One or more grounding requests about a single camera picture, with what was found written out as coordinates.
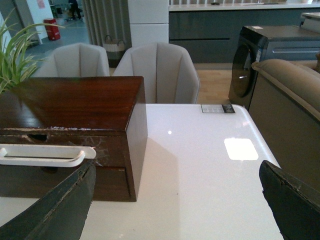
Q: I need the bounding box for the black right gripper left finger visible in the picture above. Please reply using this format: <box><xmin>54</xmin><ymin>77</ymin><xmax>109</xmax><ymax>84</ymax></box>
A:
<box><xmin>0</xmin><ymin>160</ymin><xmax>96</xmax><ymax>240</ymax></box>

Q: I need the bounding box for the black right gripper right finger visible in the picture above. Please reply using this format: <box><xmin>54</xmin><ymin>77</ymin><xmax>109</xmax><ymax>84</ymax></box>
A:
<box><xmin>259</xmin><ymin>160</ymin><xmax>320</xmax><ymax>240</ymax></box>

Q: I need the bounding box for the white drawer handle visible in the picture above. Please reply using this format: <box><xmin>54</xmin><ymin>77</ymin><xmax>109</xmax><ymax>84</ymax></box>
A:
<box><xmin>0</xmin><ymin>143</ymin><xmax>96</xmax><ymax>168</ymax></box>

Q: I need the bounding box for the wooden drawer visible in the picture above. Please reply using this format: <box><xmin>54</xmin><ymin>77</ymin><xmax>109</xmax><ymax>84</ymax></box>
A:
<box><xmin>0</xmin><ymin>165</ymin><xmax>133</xmax><ymax>201</ymax></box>
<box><xmin>0</xmin><ymin>133</ymin><xmax>124</xmax><ymax>167</ymax></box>

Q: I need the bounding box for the dark wooden drawer box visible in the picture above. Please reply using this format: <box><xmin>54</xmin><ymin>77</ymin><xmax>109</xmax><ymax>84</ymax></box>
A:
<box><xmin>0</xmin><ymin>76</ymin><xmax>148</xmax><ymax>202</ymax></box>

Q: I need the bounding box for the black washing machine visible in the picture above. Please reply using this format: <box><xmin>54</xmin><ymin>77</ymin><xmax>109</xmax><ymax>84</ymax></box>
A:
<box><xmin>227</xmin><ymin>24</ymin><xmax>320</xmax><ymax>111</ymax></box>

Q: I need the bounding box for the beige sofa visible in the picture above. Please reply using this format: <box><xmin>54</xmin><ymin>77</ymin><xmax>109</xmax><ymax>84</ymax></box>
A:
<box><xmin>248</xmin><ymin>59</ymin><xmax>320</xmax><ymax>189</ymax></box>

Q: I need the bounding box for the label sticker on table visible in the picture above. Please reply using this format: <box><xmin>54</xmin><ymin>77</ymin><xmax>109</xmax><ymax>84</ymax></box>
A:
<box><xmin>201</xmin><ymin>104</ymin><xmax>235</xmax><ymax>114</ymax></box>

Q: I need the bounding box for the beige chair left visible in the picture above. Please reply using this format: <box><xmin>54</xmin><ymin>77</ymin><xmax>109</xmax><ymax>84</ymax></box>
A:
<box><xmin>33</xmin><ymin>42</ymin><xmax>110</xmax><ymax>78</ymax></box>

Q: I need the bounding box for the beige chair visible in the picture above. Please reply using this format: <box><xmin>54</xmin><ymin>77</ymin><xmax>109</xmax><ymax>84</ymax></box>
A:
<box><xmin>33</xmin><ymin>42</ymin><xmax>110</xmax><ymax>78</ymax></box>
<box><xmin>113</xmin><ymin>42</ymin><xmax>200</xmax><ymax>104</ymax></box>

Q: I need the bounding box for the green potted plant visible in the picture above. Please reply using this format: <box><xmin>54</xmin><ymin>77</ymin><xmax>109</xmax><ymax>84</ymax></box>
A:
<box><xmin>0</xmin><ymin>9</ymin><xmax>59</xmax><ymax>93</ymax></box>

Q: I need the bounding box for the woven basket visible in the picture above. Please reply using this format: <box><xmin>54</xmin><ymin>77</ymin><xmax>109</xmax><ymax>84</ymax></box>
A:
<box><xmin>103</xmin><ymin>35</ymin><xmax>126</xmax><ymax>68</ymax></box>

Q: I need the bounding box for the beige chair right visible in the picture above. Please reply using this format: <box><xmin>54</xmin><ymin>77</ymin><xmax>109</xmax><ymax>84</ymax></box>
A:
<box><xmin>113</xmin><ymin>42</ymin><xmax>200</xmax><ymax>104</ymax></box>

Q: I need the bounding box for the grey kitchen counter cabinet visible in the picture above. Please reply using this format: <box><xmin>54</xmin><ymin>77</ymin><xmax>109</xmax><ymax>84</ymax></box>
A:
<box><xmin>169</xmin><ymin>0</ymin><xmax>320</xmax><ymax>64</ymax></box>

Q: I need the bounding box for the person in background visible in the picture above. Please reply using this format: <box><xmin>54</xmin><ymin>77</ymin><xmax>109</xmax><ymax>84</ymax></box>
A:
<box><xmin>68</xmin><ymin>0</ymin><xmax>82</xmax><ymax>20</ymax></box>

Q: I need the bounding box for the white pillar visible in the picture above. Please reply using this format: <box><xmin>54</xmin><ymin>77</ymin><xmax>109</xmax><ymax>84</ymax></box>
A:
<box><xmin>128</xmin><ymin>0</ymin><xmax>170</xmax><ymax>47</ymax></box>

